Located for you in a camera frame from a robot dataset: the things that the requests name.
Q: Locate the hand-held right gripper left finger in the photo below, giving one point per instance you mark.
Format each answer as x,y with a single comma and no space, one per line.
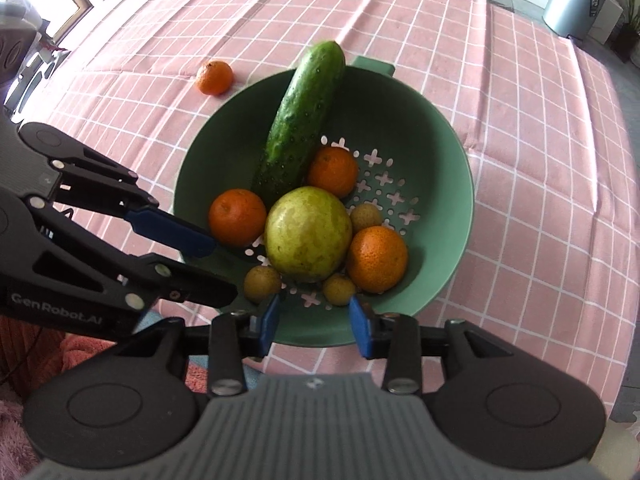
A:
270,317

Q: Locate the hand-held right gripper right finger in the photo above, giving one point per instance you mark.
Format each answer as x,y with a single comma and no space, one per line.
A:
362,325

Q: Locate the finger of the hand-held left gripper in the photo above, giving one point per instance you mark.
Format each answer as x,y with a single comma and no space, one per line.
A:
200,285
170,232

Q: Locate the small brown longan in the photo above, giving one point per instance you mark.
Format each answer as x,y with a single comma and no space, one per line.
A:
365,217
339,288
262,284

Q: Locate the orange mandarin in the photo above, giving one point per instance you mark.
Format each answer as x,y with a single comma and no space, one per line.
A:
332,170
377,259
215,77
237,217

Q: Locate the large yellow-green mango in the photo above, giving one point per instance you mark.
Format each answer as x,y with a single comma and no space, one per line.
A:
307,235

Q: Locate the green cucumber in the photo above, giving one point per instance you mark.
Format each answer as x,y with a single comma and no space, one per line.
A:
300,125

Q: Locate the green plastic colander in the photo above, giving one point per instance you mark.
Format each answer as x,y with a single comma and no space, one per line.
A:
425,160

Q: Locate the orange-red towel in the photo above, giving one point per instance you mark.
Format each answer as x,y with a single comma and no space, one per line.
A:
85,345

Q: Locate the blurry grey object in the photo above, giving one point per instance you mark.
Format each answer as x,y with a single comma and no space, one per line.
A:
20,35

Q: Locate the pink fluffy cloth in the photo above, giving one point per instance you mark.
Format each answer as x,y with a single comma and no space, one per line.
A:
15,430

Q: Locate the pink checked tablecloth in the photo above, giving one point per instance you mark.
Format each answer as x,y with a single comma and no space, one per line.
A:
525,135

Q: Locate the long-leaf plant in black pot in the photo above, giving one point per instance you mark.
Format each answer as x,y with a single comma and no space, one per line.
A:
629,25

